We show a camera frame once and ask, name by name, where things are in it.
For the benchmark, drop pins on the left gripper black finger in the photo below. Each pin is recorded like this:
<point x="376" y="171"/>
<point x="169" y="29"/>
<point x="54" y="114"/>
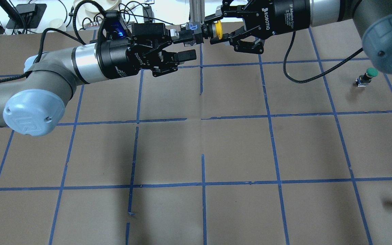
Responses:
<point x="187" y="37"/>
<point x="177" y="58"/>

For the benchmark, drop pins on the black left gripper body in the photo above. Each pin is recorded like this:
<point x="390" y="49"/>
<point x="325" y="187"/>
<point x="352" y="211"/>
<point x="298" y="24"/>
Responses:
<point x="118" y="60"/>

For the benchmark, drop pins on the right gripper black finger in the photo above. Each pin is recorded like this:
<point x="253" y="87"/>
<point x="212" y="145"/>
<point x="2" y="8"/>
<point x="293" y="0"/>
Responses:
<point x="232" y="38"/>
<point x="218" y="15"/>

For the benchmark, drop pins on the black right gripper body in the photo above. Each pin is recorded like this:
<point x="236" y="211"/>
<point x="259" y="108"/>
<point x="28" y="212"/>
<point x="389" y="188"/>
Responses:
<point x="286" y="14"/>

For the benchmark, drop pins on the yellow push button switch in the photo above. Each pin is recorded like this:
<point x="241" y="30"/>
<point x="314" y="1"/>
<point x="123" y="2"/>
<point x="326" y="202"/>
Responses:
<point x="202" y="32"/>

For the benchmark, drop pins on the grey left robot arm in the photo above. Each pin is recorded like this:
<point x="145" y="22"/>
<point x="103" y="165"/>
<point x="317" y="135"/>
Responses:
<point x="34" y="102"/>

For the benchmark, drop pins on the black power adapter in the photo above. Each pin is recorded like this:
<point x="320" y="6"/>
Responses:
<point x="148" y="14"/>

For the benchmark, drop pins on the white paper cup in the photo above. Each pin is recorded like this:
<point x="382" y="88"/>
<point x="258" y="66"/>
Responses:
<point x="57" y="24"/>

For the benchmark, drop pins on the aluminium frame post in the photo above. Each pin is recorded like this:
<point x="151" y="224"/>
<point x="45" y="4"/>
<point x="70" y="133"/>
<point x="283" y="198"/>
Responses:
<point x="197" y="11"/>

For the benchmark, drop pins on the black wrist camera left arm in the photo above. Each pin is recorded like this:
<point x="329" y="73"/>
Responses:
<point x="113" y="27"/>

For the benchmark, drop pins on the black camera stand base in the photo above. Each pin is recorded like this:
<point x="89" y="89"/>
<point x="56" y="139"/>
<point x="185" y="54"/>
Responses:
<point x="26" y="16"/>

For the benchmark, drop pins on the green push button switch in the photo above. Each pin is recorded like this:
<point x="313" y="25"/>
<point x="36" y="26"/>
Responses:
<point x="365" y="79"/>

